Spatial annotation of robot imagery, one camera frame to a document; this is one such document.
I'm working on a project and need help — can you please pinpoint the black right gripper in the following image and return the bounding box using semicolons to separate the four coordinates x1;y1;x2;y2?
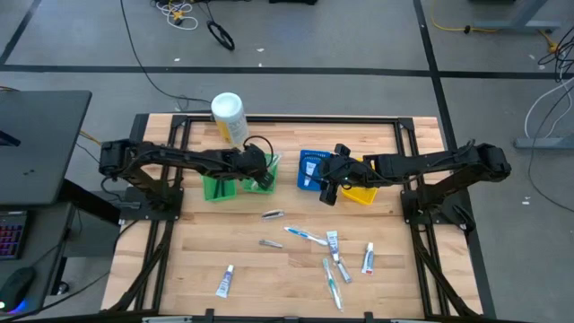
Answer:
320;154;376;206

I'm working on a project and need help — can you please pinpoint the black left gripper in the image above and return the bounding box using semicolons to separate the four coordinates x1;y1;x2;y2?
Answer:
232;143;276;189

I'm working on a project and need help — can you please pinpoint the blue white toothbrush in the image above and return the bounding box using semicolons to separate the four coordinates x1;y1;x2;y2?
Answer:
283;225;329;248

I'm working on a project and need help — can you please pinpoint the white dark toothpaste tube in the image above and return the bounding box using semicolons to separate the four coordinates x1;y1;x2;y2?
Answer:
326;230;341;264

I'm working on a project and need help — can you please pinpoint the white red toothpaste tube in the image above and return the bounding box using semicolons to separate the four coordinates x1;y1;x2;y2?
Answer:
361;241;375;276

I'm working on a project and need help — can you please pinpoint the grey travel tube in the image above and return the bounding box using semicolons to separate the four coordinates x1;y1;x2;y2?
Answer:
336;258;353;284

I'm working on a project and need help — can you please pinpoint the green white toothbrush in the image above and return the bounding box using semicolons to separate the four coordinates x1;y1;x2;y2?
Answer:
322;258;344;313

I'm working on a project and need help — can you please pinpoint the green plastic basket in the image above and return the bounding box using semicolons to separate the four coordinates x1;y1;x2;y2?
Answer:
239;153;282;195
200;173;238;202

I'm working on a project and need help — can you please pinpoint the blue plastic basket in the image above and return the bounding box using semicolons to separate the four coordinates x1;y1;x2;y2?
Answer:
296;149;333;192

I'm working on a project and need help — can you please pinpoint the yellow plastic basket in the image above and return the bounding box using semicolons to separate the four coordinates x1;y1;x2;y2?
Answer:
341;156;379;206

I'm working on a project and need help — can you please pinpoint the white wipes canister yellow label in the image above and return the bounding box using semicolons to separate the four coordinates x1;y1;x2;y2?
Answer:
210;92;250;147

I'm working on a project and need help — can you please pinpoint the grey desk foot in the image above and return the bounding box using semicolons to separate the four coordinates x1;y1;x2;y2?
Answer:
514;136;574;150

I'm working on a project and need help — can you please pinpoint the black desk top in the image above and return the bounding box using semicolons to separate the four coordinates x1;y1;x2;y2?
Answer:
0;89;93;207

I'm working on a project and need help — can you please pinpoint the grey desk shelf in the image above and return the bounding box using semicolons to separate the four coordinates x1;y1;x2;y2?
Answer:
0;201;75;315

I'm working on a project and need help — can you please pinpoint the grey desk leg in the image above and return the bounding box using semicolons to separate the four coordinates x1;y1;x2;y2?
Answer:
470;0;562;35

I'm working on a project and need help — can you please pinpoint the backlit keyboard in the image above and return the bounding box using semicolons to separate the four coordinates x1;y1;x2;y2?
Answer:
0;210;29;262

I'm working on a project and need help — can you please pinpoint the black computer mouse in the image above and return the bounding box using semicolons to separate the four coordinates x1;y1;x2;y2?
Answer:
0;266;38;314

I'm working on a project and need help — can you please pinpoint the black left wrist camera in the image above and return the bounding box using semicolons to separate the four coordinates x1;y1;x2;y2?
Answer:
244;143;268;163

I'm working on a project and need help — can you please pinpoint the black aluminium table frame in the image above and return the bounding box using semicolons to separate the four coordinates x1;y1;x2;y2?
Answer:
102;113;499;322

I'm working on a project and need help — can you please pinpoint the black coiled floor cable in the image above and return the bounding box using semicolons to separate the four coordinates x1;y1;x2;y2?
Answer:
206;20;236;52

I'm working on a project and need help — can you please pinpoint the white floor cable bundle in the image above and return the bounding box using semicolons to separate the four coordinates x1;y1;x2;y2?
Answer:
154;0;199;31

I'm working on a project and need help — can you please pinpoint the long black floor cable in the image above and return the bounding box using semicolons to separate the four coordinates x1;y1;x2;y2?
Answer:
118;0;213;105

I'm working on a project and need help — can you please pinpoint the yellow floor cable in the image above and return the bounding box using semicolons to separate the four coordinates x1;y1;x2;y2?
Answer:
430;0;499;35

